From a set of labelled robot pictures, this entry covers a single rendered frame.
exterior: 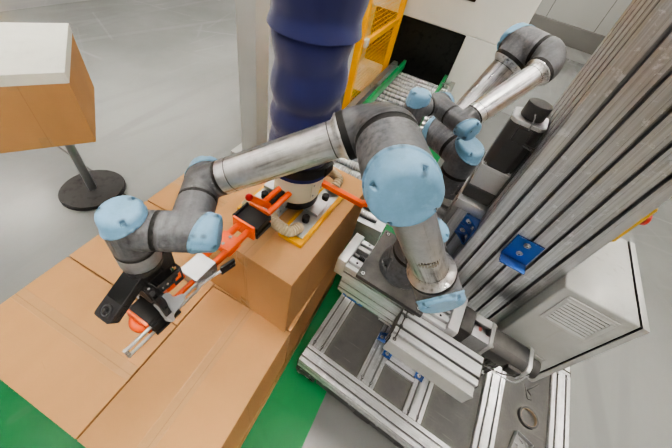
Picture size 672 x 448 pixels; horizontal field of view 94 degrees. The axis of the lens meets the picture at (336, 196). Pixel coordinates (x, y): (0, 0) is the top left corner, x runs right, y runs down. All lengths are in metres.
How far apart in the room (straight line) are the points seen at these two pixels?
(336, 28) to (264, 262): 0.73
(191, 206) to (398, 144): 0.38
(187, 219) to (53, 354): 1.05
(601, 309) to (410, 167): 0.77
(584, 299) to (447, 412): 1.02
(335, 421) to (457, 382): 0.97
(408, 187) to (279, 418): 1.59
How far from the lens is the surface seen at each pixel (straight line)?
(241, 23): 2.42
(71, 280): 1.70
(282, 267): 1.07
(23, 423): 2.15
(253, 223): 0.99
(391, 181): 0.43
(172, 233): 0.60
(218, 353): 1.40
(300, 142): 0.59
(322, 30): 0.78
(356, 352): 1.79
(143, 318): 0.88
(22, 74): 2.03
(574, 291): 1.06
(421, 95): 1.09
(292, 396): 1.91
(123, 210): 0.62
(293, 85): 0.85
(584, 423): 2.57
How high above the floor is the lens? 1.87
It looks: 45 degrees down
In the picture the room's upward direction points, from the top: 14 degrees clockwise
